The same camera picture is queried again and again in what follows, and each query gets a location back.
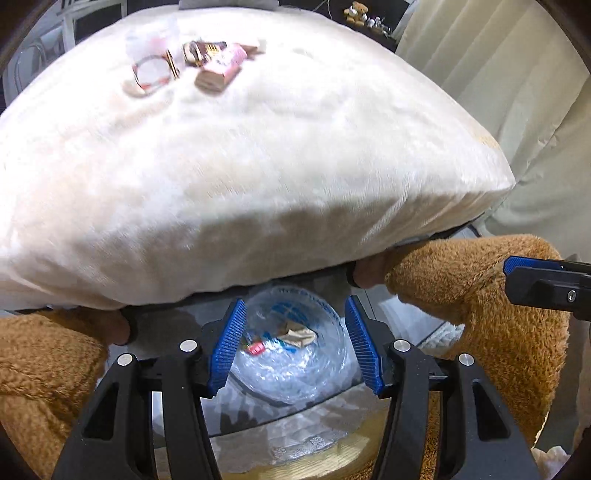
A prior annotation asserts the crumpled tan paper carton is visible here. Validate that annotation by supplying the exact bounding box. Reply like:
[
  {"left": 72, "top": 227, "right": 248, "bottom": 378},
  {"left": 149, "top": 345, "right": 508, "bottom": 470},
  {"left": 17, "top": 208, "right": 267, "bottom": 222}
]
[{"left": 281, "top": 322, "right": 318, "bottom": 348}]

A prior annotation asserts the waste bin with clear bag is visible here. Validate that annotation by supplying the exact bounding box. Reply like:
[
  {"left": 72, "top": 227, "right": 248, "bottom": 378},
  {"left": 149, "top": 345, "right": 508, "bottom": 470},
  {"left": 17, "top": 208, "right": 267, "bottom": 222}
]
[{"left": 228, "top": 285, "right": 365, "bottom": 407}]

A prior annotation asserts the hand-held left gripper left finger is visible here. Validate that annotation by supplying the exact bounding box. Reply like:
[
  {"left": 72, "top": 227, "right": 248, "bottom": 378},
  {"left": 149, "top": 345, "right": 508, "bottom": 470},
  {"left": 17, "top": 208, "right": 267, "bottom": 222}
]
[{"left": 51, "top": 299, "right": 247, "bottom": 480}]

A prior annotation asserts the cream curtain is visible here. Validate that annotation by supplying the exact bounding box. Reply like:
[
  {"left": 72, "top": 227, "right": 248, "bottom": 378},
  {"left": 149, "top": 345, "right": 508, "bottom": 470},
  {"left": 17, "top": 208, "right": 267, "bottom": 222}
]
[{"left": 396, "top": 0, "right": 591, "bottom": 259}]

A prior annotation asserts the dark shelf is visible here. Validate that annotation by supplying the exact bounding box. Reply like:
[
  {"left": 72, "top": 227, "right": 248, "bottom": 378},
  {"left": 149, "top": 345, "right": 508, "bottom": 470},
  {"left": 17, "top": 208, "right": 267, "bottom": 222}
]
[{"left": 281, "top": 0, "right": 413, "bottom": 52}]

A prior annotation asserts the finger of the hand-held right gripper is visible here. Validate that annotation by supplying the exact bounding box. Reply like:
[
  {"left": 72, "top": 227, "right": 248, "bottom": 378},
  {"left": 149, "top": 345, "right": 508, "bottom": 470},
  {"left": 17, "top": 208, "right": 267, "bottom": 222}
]
[
  {"left": 503, "top": 256, "right": 591, "bottom": 278},
  {"left": 505, "top": 267, "right": 591, "bottom": 320}
]

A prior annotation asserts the cream plush blanket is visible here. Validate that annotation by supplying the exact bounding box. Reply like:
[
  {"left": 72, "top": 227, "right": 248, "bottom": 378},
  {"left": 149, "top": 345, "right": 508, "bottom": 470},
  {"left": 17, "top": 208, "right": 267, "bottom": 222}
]
[{"left": 0, "top": 0, "right": 516, "bottom": 311}]

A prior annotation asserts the pink snack box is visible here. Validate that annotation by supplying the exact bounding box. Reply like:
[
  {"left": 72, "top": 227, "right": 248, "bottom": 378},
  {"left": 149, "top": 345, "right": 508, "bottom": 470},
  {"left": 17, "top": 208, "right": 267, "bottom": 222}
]
[{"left": 194, "top": 44, "right": 247, "bottom": 95}]

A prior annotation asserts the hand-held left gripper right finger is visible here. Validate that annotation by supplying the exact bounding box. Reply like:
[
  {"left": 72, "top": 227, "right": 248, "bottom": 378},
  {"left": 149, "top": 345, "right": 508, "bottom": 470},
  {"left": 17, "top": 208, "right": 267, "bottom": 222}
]
[{"left": 344, "top": 295, "right": 542, "bottom": 480}]

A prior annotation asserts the small white plastic bottle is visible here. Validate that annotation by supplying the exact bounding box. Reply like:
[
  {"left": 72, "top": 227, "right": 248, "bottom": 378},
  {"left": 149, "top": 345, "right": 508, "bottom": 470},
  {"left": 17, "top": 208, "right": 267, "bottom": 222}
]
[{"left": 126, "top": 19, "right": 182, "bottom": 57}]

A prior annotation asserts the brown teddy bear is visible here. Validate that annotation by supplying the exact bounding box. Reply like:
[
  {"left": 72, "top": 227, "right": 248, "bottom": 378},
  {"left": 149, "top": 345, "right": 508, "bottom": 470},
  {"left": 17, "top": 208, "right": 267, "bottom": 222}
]
[{"left": 343, "top": 1, "right": 371, "bottom": 27}]

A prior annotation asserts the white metal chair frame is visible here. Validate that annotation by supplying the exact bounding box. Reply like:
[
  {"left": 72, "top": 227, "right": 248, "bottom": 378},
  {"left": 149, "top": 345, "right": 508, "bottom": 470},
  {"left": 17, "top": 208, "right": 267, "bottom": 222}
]
[{"left": 4, "top": 25, "right": 54, "bottom": 95}]

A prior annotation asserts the dark red gold-print box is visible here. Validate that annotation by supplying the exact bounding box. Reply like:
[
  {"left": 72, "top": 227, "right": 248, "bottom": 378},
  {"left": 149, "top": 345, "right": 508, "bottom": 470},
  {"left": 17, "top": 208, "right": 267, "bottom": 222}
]
[{"left": 181, "top": 40, "right": 229, "bottom": 66}]

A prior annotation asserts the person's left leg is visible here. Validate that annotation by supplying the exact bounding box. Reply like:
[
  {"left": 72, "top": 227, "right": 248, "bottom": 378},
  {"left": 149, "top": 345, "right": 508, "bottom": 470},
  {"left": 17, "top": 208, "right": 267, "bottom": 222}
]
[{"left": 0, "top": 306, "right": 136, "bottom": 480}]

